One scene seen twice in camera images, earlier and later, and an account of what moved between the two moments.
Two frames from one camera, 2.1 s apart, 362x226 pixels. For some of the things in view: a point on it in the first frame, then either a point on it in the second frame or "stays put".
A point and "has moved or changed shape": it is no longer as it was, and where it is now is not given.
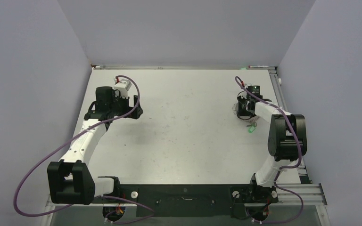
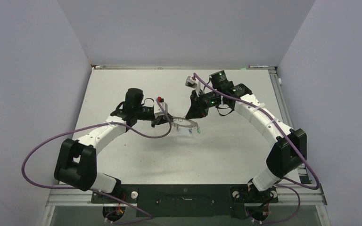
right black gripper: [240, 100] to [195, 111]
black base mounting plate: [189, 201] stays put
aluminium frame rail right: [279, 93] stays put
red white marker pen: [251, 66] stays put
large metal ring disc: [235, 108] has moved or changed shape
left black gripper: [117, 96] to [160, 119]
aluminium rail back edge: [187, 67] stays put
